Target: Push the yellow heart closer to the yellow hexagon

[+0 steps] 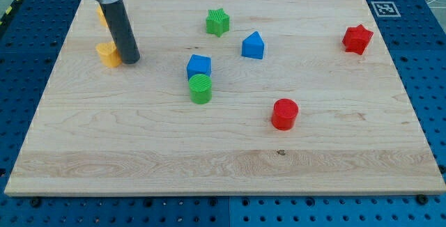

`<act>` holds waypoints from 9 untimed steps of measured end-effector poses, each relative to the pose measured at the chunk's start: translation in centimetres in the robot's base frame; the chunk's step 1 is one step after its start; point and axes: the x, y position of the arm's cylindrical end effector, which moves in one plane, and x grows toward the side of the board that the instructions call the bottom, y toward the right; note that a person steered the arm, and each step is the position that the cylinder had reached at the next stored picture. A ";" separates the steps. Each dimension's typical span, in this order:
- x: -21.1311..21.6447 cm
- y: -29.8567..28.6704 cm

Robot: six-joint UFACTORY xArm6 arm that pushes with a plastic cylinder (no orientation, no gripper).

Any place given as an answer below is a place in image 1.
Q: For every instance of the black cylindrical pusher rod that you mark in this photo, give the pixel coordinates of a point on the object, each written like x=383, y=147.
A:
x=121, y=31

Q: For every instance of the yellow heart block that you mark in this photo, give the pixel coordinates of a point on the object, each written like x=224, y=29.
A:
x=108, y=54

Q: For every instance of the yellow hexagon block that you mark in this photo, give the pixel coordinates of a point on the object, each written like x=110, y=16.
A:
x=101, y=16

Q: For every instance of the blue cube block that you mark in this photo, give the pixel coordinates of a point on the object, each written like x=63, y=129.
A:
x=198, y=65

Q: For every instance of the green star block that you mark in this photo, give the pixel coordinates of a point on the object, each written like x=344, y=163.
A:
x=217, y=22

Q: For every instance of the green cylinder block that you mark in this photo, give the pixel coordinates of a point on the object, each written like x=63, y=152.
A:
x=200, y=86

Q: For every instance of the blue triangle block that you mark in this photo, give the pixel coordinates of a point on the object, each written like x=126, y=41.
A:
x=253, y=46

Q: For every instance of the light wooden board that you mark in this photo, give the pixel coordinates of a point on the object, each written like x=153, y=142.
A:
x=134, y=131

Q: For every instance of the red cylinder block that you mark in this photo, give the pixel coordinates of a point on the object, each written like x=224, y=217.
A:
x=284, y=114

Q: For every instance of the red star block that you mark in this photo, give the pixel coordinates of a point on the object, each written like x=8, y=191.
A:
x=356, y=39

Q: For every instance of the white fiducial marker tag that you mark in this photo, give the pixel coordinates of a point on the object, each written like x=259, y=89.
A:
x=385, y=9

